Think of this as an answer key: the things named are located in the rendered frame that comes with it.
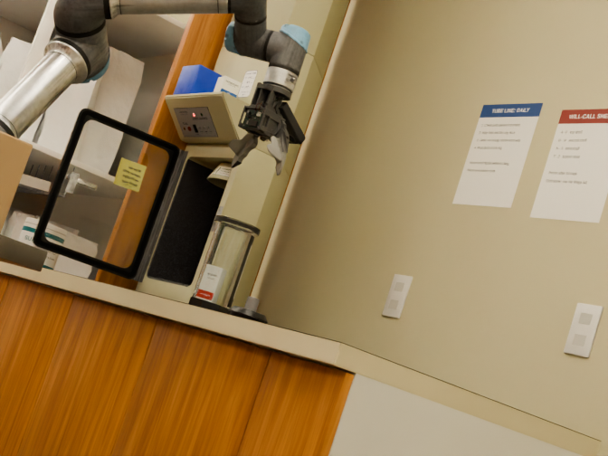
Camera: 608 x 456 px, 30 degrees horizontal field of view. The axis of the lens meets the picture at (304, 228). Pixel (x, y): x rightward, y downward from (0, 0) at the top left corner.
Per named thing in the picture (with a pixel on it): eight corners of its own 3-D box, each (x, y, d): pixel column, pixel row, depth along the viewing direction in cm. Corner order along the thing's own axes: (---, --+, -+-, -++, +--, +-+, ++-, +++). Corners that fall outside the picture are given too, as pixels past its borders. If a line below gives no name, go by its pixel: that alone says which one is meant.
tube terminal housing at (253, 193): (204, 326, 330) (287, 82, 341) (263, 342, 304) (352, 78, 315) (131, 299, 316) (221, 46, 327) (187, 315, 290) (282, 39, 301)
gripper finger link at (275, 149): (264, 168, 255) (257, 135, 260) (280, 176, 259) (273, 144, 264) (275, 162, 254) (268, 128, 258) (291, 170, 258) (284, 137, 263)
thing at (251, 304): (272, 336, 249) (281, 307, 250) (246, 325, 242) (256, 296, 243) (242, 327, 255) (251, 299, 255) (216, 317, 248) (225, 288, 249)
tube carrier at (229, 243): (240, 321, 260) (270, 233, 263) (209, 309, 252) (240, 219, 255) (207, 312, 267) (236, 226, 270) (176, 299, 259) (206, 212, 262)
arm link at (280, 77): (280, 78, 271) (306, 80, 265) (275, 96, 270) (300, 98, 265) (261, 65, 265) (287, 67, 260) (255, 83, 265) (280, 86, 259)
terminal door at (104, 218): (134, 281, 315) (181, 147, 321) (30, 244, 303) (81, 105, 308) (133, 280, 316) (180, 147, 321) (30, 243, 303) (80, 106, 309)
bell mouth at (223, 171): (245, 199, 324) (251, 181, 325) (280, 202, 310) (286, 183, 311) (194, 176, 315) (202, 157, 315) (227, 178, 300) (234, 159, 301)
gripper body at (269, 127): (235, 128, 262) (251, 80, 264) (259, 141, 268) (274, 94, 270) (259, 131, 257) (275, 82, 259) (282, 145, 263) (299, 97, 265)
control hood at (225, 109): (186, 143, 323) (198, 110, 324) (246, 144, 296) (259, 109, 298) (153, 128, 317) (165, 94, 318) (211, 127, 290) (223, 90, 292)
